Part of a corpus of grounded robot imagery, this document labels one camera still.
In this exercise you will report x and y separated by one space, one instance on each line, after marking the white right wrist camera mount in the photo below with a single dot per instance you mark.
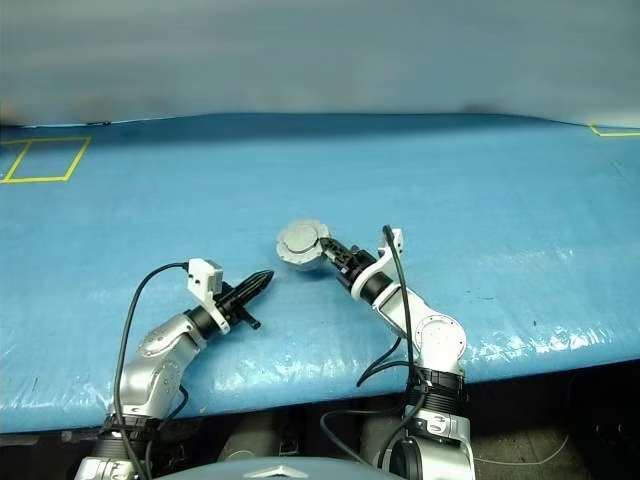
385 260

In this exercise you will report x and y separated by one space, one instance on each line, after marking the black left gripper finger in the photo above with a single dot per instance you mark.
250 281
256 290

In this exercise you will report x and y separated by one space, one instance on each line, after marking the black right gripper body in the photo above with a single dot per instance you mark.
356 265

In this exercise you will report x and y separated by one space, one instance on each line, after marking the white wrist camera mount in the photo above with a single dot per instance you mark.
385 260
205 275

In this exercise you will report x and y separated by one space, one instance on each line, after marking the silver hinged motor lid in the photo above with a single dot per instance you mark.
299 242

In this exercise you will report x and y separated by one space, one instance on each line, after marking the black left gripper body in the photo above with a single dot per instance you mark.
231 305

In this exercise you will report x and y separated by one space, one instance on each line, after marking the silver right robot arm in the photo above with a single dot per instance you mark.
435 350

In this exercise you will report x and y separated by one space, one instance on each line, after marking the grey robot torso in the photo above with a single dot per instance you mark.
280 471

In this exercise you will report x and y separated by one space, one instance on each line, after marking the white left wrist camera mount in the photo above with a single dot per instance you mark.
205 275

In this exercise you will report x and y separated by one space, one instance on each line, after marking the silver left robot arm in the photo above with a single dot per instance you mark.
155 360

